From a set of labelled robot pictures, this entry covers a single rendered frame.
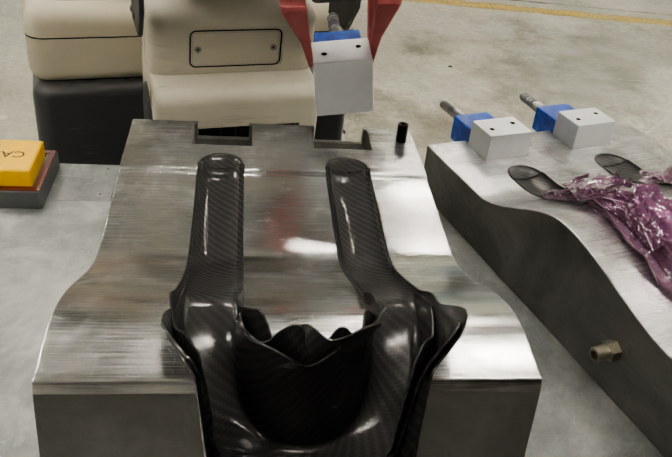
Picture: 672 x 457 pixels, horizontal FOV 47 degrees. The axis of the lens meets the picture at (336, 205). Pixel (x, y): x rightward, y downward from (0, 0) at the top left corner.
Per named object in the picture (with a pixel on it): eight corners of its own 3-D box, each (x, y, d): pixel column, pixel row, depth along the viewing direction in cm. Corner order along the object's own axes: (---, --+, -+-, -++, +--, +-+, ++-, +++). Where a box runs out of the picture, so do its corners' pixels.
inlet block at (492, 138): (421, 126, 89) (428, 83, 86) (458, 122, 91) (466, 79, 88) (480, 183, 79) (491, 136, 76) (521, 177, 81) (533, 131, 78)
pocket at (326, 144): (308, 159, 75) (310, 125, 73) (361, 161, 75) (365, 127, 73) (311, 183, 71) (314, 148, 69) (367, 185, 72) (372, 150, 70)
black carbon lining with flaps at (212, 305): (195, 173, 67) (194, 72, 62) (375, 178, 70) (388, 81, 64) (153, 524, 38) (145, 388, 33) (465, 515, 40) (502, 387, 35)
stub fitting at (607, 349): (605, 351, 58) (584, 356, 57) (611, 335, 57) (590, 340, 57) (618, 363, 57) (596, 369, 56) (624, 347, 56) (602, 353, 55)
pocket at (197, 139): (195, 155, 73) (195, 120, 71) (251, 157, 74) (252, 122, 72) (192, 180, 70) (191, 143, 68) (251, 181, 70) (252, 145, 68)
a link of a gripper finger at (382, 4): (401, 78, 65) (403, -27, 59) (317, 84, 65) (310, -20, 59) (390, 37, 70) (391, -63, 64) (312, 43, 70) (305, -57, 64)
